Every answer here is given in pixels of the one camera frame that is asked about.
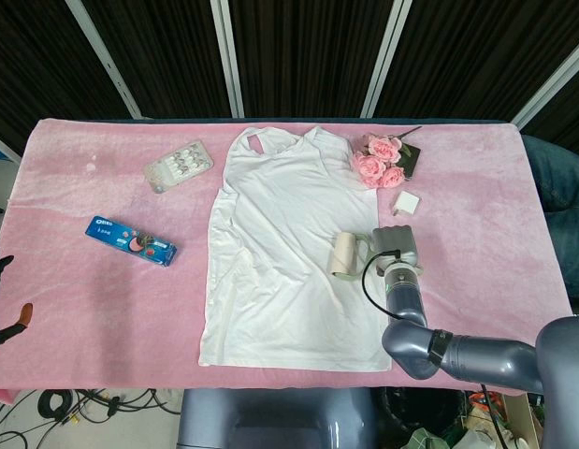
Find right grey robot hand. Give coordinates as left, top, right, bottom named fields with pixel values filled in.
left=369, top=224, right=425, bottom=278

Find green lint roller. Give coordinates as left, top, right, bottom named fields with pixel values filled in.
left=327, top=230, right=376, bottom=283

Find white power adapter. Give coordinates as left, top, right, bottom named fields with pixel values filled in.
left=390, top=190, right=423, bottom=219

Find pink artificial rose bouquet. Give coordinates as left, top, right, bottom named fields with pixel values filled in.
left=348, top=124, right=424, bottom=191

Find black square card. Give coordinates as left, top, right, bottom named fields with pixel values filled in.
left=399, top=142, right=423, bottom=180

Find pink fleece table cover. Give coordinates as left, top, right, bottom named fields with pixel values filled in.
left=0, top=116, right=579, bottom=392

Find white tank top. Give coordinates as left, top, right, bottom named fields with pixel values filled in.
left=197, top=124, right=395, bottom=373

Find blue Oreo cookie box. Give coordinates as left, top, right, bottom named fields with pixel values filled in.
left=84, top=214, right=180, bottom=269

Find clear blister pack binder rings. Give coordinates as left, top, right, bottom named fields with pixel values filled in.
left=144, top=139, right=215, bottom=196

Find grey robot torso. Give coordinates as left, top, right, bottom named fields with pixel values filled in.
left=175, top=386, right=380, bottom=449

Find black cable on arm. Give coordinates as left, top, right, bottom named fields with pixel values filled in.
left=360, top=249, right=404, bottom=323

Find black floor cable bundle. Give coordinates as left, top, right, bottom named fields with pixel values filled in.
left=0, top=387, right=183, bottom=449

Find white partition post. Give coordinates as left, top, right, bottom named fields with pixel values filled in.
left=512, top=33, right=579, bottom=131
left=209, top=0, right=246, bottom=119
left=64, top=0, right=143, bottom=120
left=360, top=0, right=414, bottom=119

